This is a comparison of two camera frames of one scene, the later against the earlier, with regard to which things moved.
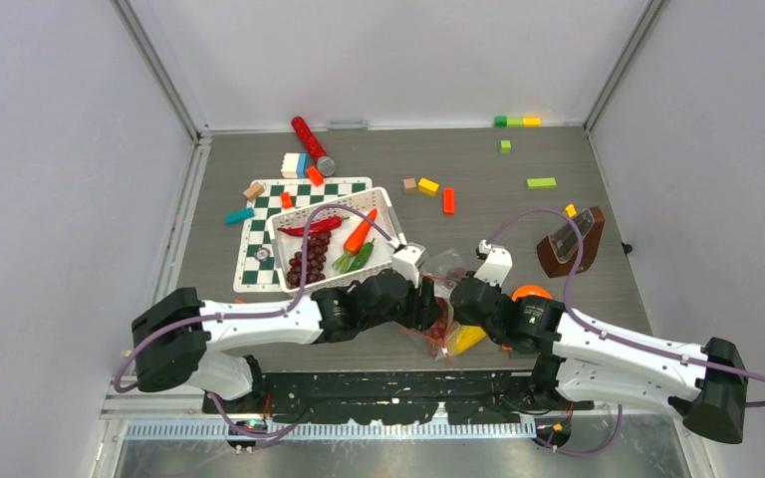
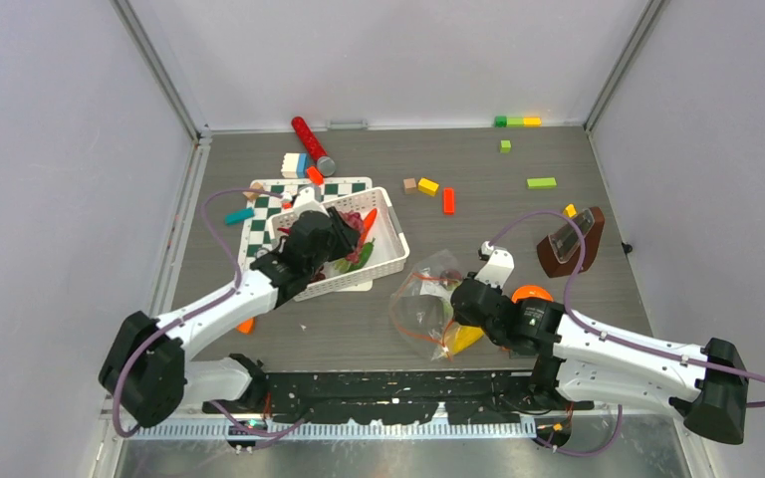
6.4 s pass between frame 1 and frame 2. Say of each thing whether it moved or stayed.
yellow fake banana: stayed
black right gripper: stayed
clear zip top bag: stayed
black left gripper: moved
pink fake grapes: moved
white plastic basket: stayed
